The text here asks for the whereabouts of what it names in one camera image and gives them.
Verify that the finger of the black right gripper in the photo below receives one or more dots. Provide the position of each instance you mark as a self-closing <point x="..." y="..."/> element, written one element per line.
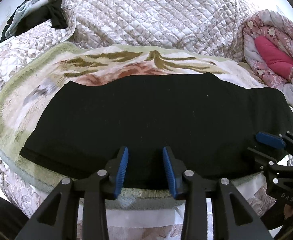
<point x="265" y="162"/>

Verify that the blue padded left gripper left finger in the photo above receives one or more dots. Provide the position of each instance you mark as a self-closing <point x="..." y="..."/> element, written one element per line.
<point x="109" y="180"/>

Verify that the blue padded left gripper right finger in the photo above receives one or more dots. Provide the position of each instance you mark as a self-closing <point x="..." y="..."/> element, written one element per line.
<point x="181" y="180"/>

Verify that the finger of the blue pad right gripper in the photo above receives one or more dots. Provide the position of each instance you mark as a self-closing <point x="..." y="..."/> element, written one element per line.
<point x="280" y="141"/>

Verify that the black pants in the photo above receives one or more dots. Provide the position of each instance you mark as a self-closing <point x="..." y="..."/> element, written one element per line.
<point x="208" y="123"/>

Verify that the pink floral rolled comforter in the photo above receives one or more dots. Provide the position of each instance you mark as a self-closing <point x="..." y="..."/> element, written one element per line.
<point x="268" y="49"/>

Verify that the floral fleece blanket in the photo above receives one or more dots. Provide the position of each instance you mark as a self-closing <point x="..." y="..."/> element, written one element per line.
<point x="33" y="82"/>

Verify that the quilted beige bedspread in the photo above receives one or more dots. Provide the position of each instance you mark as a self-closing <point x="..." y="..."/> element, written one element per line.
<point x="202" y="27"/>

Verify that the dark clothes pile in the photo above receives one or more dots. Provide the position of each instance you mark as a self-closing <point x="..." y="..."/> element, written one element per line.
<point x="32" y="13"/>

